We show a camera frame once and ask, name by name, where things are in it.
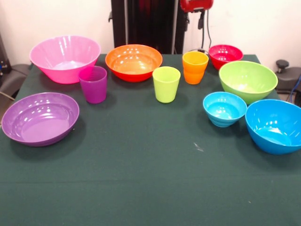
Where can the purple bowl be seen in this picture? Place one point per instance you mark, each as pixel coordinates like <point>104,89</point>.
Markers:
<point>40,120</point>

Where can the green bowl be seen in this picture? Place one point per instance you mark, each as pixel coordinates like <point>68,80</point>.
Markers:
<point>247,77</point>

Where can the purple cup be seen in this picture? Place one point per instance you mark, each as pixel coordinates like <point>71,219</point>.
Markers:
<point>94,89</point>

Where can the small blue bowl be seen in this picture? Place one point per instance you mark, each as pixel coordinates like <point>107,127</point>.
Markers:
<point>223,110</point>

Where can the large pink bowl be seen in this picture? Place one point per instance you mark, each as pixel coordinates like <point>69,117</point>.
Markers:
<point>63,51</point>

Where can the dark green tablecloth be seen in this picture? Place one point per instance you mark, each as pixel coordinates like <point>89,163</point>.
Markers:
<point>141,164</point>

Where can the black device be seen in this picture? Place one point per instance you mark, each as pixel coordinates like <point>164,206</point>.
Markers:
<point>3,58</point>

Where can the green cup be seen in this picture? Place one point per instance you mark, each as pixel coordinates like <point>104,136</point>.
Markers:
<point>165,87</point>

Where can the small red bowl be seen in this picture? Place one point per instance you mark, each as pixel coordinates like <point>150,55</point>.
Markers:
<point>223,55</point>

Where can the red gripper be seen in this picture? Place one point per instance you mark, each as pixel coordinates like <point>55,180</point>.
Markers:
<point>197,5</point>

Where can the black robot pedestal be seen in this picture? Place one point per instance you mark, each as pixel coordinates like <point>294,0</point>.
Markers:
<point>145,23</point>

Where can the orange bowl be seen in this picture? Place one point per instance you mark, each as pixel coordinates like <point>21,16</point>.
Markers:
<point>134,61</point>

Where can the large blue bowl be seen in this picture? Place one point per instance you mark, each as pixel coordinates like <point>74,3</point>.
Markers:
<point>270,122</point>

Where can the dark grey stand base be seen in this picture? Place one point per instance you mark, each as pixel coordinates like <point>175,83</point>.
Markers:
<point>289,77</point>
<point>14,77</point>

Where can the orange cup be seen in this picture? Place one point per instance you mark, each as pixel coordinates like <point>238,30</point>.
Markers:
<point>194,75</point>

